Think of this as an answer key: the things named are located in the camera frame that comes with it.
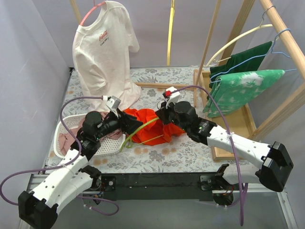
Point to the yellow hanger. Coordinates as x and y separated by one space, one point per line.
170 30

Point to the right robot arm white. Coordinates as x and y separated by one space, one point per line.
269 165

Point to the light green tie-dye garment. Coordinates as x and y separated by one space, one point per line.
232 91

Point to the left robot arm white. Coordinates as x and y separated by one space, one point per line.
40 207

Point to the orange t shirt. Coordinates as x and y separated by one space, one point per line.
170 131

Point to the green hanger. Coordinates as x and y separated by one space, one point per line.
150 133

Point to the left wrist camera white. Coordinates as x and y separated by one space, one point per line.
112 103

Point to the white Coca-Cola t shirt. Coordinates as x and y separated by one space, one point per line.
101 55

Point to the cream hanger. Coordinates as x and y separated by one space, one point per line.
233 41

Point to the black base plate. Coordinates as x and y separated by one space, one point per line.
163 186

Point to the dark green garment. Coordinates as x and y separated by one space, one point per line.
238 64

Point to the pink hanger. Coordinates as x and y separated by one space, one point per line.
90 12

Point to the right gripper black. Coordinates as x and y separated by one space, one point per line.
163 116

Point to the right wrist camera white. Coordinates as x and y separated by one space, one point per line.
171 96

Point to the pink garment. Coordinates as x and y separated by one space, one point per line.
66 140

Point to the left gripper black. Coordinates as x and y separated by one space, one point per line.
123 119

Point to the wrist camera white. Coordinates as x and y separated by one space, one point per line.
112 103
171 96

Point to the white laundry basket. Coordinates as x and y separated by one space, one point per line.
107 145

